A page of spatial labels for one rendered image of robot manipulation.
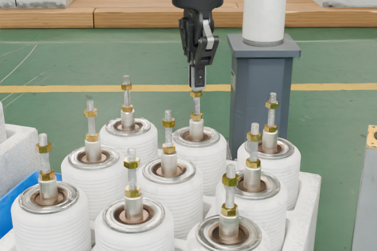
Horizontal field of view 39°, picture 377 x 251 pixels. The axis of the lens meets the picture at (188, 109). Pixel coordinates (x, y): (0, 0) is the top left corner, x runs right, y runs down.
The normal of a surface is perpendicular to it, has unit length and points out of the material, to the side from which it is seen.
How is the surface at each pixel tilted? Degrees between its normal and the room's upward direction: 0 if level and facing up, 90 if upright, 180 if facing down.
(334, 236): 0
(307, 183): 0
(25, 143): 90
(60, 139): 0
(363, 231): 90
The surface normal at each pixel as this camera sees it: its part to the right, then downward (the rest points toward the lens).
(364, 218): -0.33, 0.36
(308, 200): 0.00, -0.93
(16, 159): 0.95, 0.11
